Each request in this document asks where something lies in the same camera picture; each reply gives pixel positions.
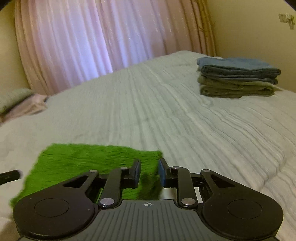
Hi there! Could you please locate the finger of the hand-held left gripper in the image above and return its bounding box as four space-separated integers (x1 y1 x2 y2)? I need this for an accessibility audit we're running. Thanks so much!
0 170 23 186

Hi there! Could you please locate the pink curtain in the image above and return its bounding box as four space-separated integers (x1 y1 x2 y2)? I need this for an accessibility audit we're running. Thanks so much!
14 0 216 95

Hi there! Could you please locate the grey pillow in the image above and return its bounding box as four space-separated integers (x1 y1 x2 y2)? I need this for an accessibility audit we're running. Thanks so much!
0 88 35 114

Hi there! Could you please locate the folded blue garment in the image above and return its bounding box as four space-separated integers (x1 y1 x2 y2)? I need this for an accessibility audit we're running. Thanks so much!
196 57 282 79

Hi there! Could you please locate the green knitted sweater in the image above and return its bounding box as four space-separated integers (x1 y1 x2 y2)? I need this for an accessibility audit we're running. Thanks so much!
10 143 163 207

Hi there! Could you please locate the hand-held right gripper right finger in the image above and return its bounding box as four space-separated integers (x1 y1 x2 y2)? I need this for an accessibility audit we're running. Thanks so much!
158 158 235 208

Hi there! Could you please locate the bed with striped white sheet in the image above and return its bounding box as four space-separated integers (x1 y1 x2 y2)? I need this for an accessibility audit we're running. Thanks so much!
0 50 296 241

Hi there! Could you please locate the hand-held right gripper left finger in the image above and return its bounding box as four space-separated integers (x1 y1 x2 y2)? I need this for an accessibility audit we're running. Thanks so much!
62 158 141 209

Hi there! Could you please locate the white wall fixture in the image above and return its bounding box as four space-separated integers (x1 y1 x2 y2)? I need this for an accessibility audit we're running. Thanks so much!
278 13 296 30

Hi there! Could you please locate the folded olive garment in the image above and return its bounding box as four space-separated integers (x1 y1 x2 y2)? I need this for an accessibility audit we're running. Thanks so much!
199 80 283 98

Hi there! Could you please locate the folded grey-blue garment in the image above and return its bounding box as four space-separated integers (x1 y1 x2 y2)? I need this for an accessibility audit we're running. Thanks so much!
197 74 279 85

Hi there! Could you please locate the purple pillow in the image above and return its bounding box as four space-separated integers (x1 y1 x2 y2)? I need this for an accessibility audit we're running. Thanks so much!
0 93 49 126

